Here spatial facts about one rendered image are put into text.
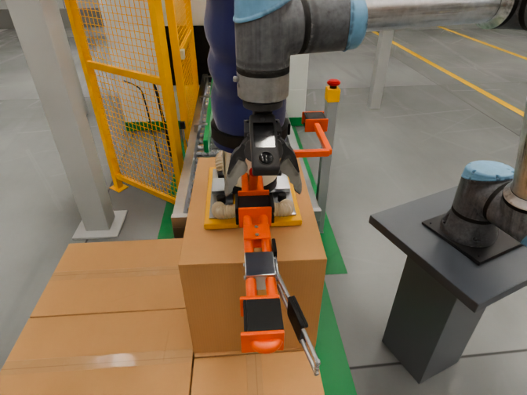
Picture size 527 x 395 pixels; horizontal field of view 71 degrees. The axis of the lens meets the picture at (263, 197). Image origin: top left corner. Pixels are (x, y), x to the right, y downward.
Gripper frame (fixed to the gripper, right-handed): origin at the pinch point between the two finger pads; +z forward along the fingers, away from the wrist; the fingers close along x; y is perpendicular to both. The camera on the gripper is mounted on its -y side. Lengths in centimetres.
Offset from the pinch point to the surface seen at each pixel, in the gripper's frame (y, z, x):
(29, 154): 262, 122, 207
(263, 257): -4.4, 12.3, 0.3
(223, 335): 10, 59, 12
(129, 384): 1, 68, 41
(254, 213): 11.3, 12.5, 1.6
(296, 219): 24.2, 25.0, -11.0
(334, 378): 29, 122, -34
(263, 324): -21.7, 11.5, 1.1
